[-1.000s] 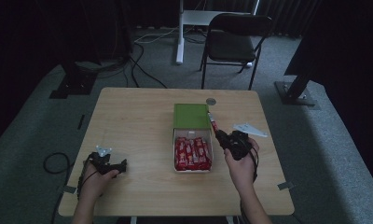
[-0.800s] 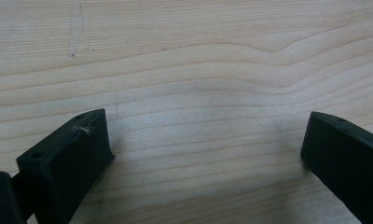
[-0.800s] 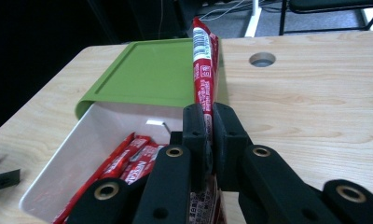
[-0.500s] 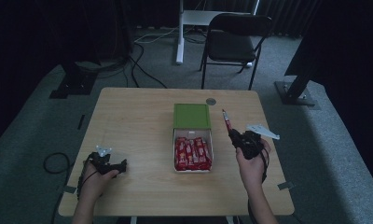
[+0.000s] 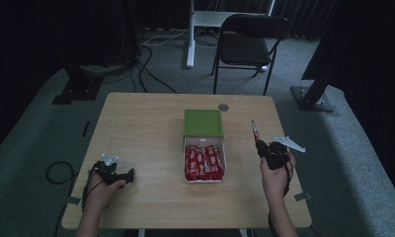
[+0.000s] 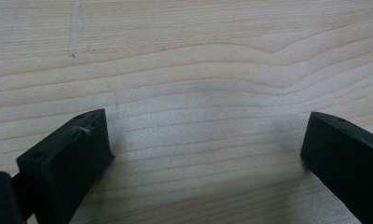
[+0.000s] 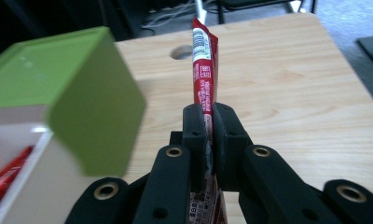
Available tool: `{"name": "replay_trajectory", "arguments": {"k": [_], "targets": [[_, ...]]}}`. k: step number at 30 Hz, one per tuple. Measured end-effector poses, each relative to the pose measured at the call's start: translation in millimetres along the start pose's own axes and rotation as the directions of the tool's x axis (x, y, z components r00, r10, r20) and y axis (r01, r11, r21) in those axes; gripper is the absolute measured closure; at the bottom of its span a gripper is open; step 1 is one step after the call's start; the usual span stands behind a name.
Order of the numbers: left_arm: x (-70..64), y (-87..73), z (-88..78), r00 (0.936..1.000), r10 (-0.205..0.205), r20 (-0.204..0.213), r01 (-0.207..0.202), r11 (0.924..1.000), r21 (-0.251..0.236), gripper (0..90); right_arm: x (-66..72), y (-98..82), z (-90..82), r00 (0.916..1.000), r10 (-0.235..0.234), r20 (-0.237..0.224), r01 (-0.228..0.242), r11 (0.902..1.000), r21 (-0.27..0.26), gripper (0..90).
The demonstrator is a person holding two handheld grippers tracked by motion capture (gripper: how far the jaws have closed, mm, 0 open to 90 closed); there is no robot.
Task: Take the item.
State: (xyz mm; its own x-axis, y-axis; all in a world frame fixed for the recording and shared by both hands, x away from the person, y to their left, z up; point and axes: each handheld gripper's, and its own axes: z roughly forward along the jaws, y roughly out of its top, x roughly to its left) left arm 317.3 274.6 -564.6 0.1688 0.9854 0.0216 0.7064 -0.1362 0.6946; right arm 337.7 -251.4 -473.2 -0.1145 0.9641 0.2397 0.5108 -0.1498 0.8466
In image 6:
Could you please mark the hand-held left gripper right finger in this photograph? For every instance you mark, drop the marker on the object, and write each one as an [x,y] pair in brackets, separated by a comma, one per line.
[346,161]

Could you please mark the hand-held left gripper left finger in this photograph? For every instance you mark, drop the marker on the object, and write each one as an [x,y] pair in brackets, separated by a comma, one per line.
[69,161]

